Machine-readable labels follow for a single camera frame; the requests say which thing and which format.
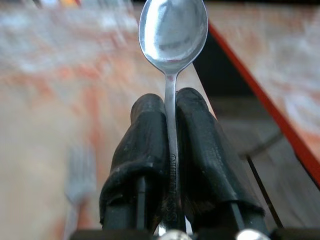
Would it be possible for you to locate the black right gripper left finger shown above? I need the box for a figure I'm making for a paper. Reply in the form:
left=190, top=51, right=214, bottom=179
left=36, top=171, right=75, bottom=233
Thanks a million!
left=99, top=93, right=171, bottom=231

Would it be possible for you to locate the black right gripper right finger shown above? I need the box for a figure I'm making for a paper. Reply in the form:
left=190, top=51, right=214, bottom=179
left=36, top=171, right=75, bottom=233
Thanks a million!
left=174, top=87, right=270, bottom=231

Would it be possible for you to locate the silver metal spoon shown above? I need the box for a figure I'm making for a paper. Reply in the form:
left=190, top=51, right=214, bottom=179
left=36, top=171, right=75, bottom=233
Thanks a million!
left=138, top=0, right=209, bottom=227

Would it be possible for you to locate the silver metal fork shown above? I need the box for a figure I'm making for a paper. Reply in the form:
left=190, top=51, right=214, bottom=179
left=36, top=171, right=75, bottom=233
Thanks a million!
left=62, top=146, right=97, bottom=240

